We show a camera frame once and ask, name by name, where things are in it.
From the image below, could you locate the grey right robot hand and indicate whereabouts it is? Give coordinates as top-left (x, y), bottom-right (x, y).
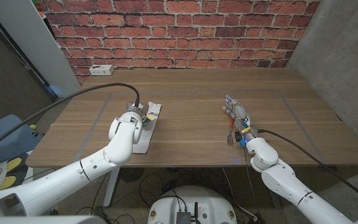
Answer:
top-left (222, 95), bottom-right (259, 142)

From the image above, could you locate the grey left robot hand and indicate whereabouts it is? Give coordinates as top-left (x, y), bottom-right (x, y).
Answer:
top-left (125, 101), bottom-right (160, 131)

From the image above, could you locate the grey tape strip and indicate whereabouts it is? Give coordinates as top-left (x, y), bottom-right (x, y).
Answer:
top-left (278, 90), bottom-right (328, 165)
top-left (73, 93), bottom-right (113, 162)

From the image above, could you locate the white power strip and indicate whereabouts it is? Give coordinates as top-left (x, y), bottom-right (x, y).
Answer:
top-left (88, 64), bottom-right (115, 77)

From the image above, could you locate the white table leg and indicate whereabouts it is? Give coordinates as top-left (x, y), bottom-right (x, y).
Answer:
top-left (103, 167), bottom-right (121, 208)

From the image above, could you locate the red brick printed backdrop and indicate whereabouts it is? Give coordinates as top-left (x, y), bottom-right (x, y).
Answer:
top-left (39, 0), bottom-right (321, 84)

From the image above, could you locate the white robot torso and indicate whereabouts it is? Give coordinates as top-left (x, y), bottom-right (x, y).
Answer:
top-left (147, 185), bottom-right (238, 224)

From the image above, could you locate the white upright panel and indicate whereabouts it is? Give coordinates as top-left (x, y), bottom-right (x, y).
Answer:
top-left (0, 0), bottom-right (81, 99)

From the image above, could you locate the black yellow foot pedal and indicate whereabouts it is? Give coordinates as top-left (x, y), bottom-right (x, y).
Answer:
top-left (0, 157), bottom-right (27, 191)

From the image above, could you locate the red handled metal fork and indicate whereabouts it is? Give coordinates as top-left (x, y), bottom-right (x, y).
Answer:
top-left (227, 116), bottom-right (235, 147)

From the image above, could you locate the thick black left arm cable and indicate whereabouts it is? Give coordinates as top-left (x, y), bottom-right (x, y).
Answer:
top-left (0, 82), bottom-right (140, 156)

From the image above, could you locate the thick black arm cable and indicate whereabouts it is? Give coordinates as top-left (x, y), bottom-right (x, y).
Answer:
top-left (0, 82), bottom-right (140, 156)
top-left (257, 129), bottom-right (358, 208)

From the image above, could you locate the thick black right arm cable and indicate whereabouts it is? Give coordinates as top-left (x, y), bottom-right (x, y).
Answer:
top-left (257, 129), bottom-right (358, 208)

